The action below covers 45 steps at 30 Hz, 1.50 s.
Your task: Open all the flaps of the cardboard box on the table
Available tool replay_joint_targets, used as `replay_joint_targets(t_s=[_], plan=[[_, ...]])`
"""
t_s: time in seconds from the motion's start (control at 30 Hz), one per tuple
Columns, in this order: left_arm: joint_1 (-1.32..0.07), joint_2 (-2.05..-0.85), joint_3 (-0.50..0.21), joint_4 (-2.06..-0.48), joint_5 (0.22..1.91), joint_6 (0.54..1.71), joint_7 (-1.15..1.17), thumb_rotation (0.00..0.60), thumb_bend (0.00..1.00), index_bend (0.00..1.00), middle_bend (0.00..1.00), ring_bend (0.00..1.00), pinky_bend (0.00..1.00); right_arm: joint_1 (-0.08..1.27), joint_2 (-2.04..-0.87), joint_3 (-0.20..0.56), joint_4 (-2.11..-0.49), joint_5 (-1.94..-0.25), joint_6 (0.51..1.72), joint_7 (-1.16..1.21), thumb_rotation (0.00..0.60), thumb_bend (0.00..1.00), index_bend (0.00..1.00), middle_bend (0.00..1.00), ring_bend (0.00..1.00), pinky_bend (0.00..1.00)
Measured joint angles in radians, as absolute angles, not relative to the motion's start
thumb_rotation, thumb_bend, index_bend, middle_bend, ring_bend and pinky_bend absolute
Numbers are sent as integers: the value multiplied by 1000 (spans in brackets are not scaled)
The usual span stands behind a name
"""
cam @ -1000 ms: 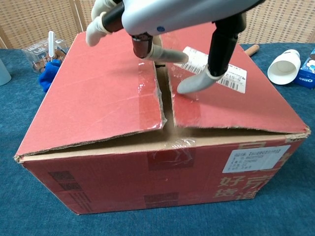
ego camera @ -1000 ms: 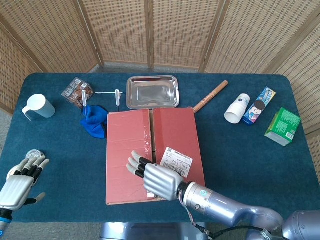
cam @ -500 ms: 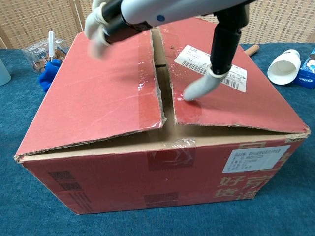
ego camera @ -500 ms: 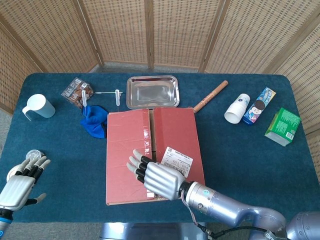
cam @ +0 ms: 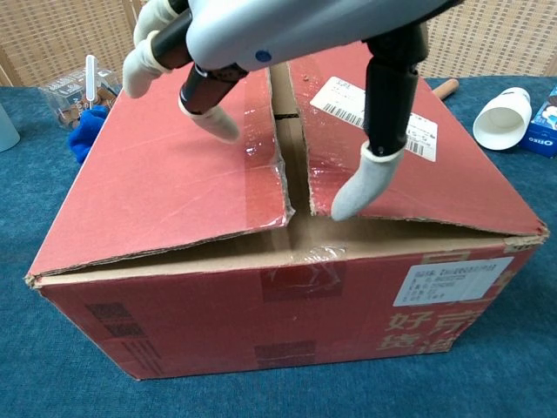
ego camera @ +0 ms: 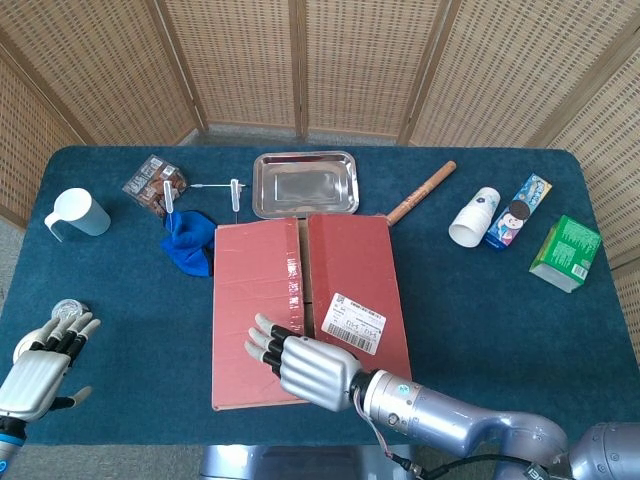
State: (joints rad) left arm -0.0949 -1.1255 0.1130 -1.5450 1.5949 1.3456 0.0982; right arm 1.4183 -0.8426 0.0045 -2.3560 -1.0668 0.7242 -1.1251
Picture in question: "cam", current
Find clear bag of brown snacks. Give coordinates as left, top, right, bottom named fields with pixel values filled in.
left=37, top=67, right=122, bottom=131

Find wicker folding screen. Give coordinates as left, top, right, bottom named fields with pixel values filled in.
left=0, top=0, right=557, bottom=88

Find red cardboard shipping box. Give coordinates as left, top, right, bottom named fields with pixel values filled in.
left=23, top=41, right=550, bottom=382

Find blue cloth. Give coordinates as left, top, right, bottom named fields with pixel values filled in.
left=68, top=105, right=110, bottom=165

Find teal fabric table cover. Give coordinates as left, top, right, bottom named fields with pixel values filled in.
left=0, top=76, right=557, bottom=418

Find pale blue handled cup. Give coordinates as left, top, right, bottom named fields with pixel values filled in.
left=0, top=104, right=22, bottom=153

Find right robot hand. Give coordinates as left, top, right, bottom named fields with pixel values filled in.
left=121, top=0, right=462, bottom=222

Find blue Oreo package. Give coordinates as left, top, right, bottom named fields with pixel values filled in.
left=518, top=84, right=557, bottom=159

